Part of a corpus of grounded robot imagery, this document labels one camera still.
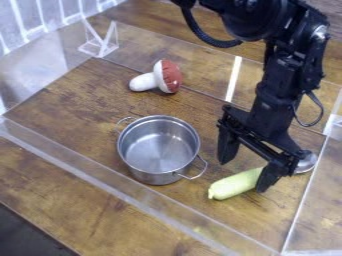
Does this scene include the small stainless steel pot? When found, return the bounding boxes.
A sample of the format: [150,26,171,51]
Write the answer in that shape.
[116,115,208,186]

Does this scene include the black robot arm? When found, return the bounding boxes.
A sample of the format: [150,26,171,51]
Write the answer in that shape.
[171,0,330,192]

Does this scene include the green handled metal spoon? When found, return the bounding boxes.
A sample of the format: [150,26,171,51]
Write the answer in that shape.
[207,153,318,201]

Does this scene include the red white toy mushroom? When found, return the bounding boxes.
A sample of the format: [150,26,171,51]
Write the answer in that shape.
[128,59,183,93]

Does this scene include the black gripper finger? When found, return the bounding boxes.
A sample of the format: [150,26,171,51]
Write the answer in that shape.
[218,127,241,165]
[257,161,289,193]

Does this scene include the clear acrylic triangular bracket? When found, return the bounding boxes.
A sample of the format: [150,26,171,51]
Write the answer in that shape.
[78,20,119,58]

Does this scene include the clear acrylic enclosure wall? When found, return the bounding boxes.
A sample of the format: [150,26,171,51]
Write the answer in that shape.
[0,0,342,256]

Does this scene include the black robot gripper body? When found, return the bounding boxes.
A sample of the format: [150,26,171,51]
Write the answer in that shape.
[218,56,323,175]

